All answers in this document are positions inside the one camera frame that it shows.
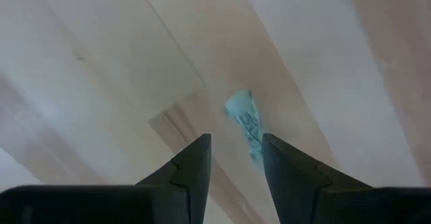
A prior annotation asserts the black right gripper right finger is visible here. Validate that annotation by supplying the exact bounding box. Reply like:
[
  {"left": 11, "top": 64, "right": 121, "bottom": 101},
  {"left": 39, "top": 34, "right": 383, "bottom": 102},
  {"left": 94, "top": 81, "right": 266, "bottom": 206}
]
[{"left": 261, "top": 133, "right": 431, "bottom": 224}]

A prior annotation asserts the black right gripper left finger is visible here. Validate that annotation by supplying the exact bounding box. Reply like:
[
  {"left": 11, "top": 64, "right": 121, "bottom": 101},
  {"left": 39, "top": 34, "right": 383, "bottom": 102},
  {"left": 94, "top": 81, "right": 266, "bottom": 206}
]
[{"left": 0, "top": 133, "right": 212, "bottom": 224}]

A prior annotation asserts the green stevia packet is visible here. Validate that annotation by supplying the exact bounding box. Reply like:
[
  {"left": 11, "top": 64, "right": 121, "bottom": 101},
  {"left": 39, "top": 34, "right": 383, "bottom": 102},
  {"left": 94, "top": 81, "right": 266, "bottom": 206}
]
[{"left": 224, "top": 89, "right": 265, "bottom": 166}]

